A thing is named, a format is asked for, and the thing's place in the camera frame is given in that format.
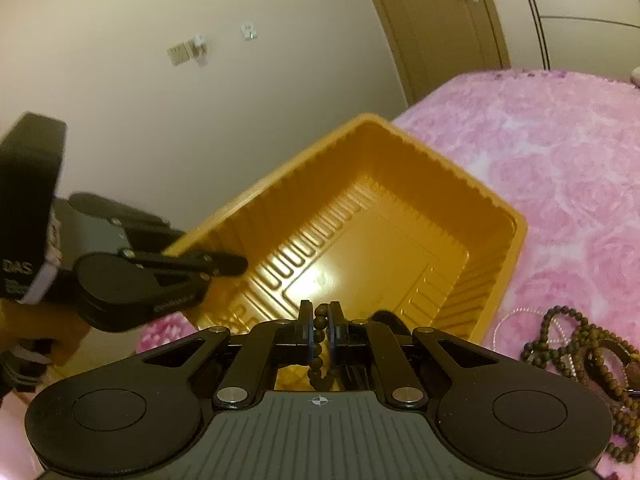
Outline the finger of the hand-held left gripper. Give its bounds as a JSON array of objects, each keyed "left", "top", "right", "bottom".
[
  {"left": 118, "top": 247, "right": 250, "bottom": 291},
  {"left": 113, "top": 217, "right": 187, "bottom": 251}
]

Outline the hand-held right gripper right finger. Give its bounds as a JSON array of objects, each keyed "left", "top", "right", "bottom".
[{"left": 327, "top": 302, "right": 507, "bottom": 407}]

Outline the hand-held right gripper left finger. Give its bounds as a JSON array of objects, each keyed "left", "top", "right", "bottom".
[{"left": 132, "top": 300, "right": 317, "bottom": 408}]

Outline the brown wooden bead bracelet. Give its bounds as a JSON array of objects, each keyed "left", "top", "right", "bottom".
[{"left": 306, "top": 304, "right": 335, "bottom": 392}]

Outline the yellow plastic tray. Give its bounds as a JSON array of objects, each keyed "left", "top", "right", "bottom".
[{"left": 164, "top": 112, "right": 529, "bottom": 391}]

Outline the white pearl necklace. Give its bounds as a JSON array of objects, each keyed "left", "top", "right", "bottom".
[{"left": 491, "top": 307, "right": 583, "bottom": 391}]

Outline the dark bead bracelet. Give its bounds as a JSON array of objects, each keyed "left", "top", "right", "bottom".
[{"left": 520, "top": 305, "right": 590, "bottom": 377}]

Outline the long brown bead necklace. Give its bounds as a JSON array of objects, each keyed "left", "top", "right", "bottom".
[{"left": 570, "top": 324, "right": 640, "bottom": 467}]

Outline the person's left hand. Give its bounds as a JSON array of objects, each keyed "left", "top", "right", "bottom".
[{"left": 0, "top": 305, "right": 97, "bottom": 381}]

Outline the pink floral blanket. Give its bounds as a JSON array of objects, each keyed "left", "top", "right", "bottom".
[{"left": 0, "top": 67, "right": 640, "bottom": 480}]

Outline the brown wooden door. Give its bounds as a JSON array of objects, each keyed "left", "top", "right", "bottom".
[{"left": 356, "top": 0, "right": 514, "bottom": 107}]

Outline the white wardrobe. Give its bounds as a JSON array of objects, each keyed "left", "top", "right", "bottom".
[{"left": 511, "top": 0, "right": 640, "bottom": 82}]

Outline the wall socket with plug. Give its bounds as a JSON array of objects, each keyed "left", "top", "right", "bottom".
[{"left": 167, "top": 34, "right": 209, "bottom": 67}]

